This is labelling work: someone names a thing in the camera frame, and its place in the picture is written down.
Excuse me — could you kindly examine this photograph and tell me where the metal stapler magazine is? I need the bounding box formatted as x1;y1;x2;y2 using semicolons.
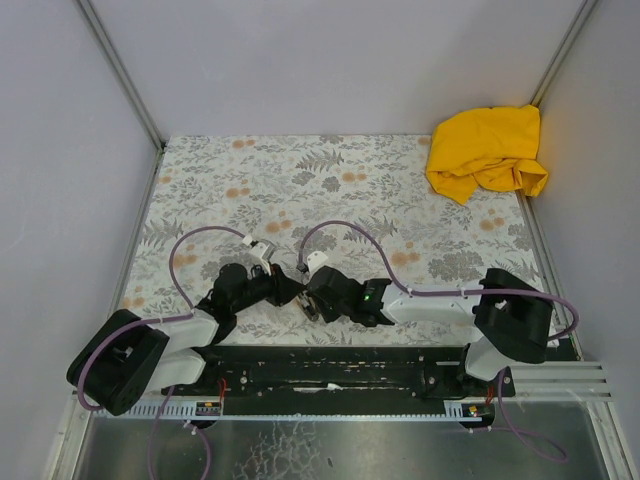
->
296;293;319;322

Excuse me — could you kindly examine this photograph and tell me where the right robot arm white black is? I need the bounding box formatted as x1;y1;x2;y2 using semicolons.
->
306;266;553;381

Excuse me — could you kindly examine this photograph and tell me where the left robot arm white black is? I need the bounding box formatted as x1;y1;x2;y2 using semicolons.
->
66;263;304;416

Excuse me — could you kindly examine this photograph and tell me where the floral patterned mat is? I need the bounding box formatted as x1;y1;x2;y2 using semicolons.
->
121;135;543;318

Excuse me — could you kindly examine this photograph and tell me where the yellow cloth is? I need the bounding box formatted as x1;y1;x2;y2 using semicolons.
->
425;105;549;205

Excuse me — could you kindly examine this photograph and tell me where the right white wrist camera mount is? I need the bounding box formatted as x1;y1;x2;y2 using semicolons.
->
297;251;329;276

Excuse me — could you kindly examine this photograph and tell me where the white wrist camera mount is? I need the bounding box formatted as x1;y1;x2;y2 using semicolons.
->
297;251;329;276
242;235;275;276

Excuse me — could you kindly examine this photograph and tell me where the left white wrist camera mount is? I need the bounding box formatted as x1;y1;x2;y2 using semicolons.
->
242;235;275;276

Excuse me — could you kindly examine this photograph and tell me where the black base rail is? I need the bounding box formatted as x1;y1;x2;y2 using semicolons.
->
172;346;515;417

